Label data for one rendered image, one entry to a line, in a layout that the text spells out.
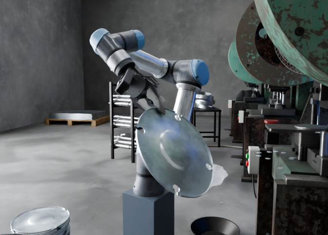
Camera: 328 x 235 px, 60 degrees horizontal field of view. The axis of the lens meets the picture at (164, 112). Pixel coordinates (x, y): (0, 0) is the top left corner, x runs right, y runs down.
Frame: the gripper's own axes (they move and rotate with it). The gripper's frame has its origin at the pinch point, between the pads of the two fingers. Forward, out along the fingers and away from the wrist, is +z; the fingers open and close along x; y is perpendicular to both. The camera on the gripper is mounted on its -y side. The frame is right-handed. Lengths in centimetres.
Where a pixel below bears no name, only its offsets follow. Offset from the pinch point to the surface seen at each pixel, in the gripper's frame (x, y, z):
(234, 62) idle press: 16, 343, -64
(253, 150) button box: 6, 70, 30
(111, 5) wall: 176, 605, -485
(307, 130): -22, 48, 36
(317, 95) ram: -33, 54, 28
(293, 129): -18, 47, 33
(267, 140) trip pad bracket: -1, 78, 32
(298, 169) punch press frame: -11, 38, 44
